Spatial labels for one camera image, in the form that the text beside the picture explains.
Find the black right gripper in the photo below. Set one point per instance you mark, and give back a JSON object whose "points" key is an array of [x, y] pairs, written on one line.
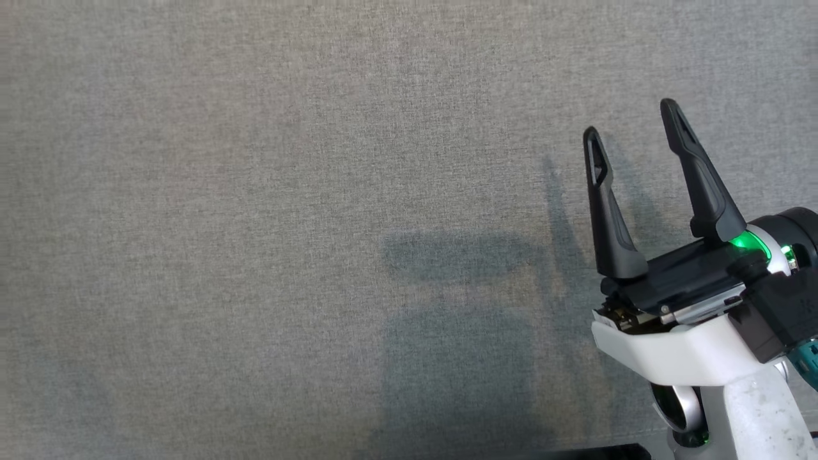
{"points": [[690, 281]]}

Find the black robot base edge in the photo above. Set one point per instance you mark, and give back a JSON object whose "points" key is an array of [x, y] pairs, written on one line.
{"points": [[601, 452]]}

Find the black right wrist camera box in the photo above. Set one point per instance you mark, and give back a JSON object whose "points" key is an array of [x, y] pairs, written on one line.
{"points": [[786, 313]]}

